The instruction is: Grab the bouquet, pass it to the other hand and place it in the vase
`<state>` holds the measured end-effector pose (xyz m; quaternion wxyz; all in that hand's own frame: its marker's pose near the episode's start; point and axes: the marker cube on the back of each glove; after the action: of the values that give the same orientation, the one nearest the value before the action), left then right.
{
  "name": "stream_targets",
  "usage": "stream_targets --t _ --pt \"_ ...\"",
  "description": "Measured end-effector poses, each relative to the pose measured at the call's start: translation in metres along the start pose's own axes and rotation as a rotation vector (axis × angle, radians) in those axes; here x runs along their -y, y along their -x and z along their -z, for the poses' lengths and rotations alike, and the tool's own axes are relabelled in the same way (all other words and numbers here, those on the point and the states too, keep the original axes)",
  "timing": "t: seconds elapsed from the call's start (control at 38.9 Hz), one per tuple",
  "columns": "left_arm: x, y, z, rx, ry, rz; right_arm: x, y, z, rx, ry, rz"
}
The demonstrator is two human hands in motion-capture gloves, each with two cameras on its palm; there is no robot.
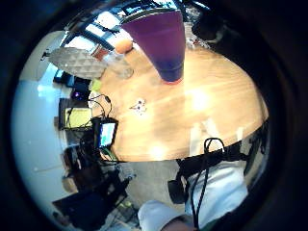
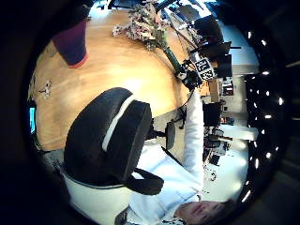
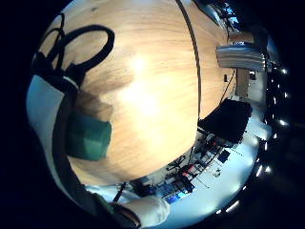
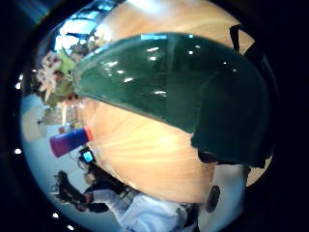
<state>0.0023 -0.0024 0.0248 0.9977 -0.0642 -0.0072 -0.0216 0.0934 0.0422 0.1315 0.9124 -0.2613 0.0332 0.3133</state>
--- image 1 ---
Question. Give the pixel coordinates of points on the purple plastic cup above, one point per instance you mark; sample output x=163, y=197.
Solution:
x=162, y=41

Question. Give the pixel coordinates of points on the small black screen device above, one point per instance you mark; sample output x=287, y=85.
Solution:
x=106, y=134

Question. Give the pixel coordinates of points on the black chair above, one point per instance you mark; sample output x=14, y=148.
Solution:
x=93, y=199

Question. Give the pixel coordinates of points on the the person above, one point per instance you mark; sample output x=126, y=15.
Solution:
x=221, y=189

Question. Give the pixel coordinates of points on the yellow-green box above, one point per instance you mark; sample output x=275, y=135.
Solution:
x=78, y=117

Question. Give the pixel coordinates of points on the orange fruit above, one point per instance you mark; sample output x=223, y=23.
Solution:
x=123, y=46

